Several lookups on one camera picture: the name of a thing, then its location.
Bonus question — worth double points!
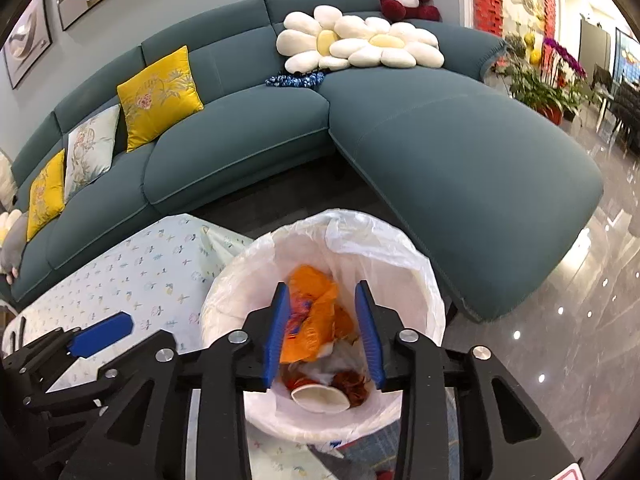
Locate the grey framed wall picture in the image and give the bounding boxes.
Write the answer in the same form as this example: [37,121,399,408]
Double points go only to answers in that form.
[4,0,54,90]

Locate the small yellow embroidered cushion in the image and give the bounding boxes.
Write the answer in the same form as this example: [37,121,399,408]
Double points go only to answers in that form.
[26,149,67,242]

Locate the white cloth with red marks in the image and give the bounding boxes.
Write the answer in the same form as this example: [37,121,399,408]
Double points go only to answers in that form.
[302,342,362,387]

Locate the trash bin with white liner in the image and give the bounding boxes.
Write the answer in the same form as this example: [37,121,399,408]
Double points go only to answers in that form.
[200,209,447,447]

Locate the blue wall poster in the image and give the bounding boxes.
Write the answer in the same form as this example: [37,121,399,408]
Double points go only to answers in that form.
[616,29,640,92]

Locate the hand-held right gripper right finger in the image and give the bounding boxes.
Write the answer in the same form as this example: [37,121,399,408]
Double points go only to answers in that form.
[354,280,583,480]

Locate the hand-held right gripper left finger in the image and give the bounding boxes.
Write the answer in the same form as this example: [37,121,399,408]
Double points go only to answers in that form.
[59,282,291,480]

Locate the blue patterned fabric item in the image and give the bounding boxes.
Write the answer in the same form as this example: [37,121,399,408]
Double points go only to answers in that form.
[264,71,327,89]

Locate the dark standing panel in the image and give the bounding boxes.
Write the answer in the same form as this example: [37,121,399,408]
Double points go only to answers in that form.
[580,16,614,97]

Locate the orange snack packet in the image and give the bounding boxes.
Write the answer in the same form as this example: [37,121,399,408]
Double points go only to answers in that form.
[279,265,359,364]

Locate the small white flower cushion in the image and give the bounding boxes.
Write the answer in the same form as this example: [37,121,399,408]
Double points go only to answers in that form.
[0,209,24,247]

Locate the large yellow embroidered cushion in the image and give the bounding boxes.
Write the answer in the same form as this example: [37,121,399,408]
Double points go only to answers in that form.
[116,45,205,153]

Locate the teal sectional sofa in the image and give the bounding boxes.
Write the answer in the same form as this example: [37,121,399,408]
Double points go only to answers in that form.
[7,0,605,323]

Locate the black chairs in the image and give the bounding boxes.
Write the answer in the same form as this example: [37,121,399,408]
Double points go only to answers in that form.
[611,81,640,150]

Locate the pale embroidered cushion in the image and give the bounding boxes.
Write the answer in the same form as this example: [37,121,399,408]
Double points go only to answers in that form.
[64,104,122,204]

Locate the dark red wrapper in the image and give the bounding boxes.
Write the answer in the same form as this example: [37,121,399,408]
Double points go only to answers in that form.
[330,370,374,407]

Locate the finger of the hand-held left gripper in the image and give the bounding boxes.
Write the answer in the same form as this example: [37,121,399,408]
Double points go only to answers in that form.
[2,311,134,377]
[19,344,157,415]

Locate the white paper cup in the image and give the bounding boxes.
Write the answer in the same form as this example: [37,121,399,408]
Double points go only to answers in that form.
[291,383,351,415]

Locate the purple orchid plant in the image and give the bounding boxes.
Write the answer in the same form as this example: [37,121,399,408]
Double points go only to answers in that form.
[544,36,587,81]

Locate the white fluffy object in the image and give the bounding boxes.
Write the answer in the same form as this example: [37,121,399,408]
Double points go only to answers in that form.
[0,151,16,211]

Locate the grey plush toy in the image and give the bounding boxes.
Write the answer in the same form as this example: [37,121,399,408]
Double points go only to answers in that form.
[0,212,31,287]

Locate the pale floral tablecloth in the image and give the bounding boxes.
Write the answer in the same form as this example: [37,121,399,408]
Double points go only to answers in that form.
[0,212,361,480]

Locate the green potted plant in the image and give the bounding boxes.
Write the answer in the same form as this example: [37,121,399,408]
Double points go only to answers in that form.
[504,34,591,126]

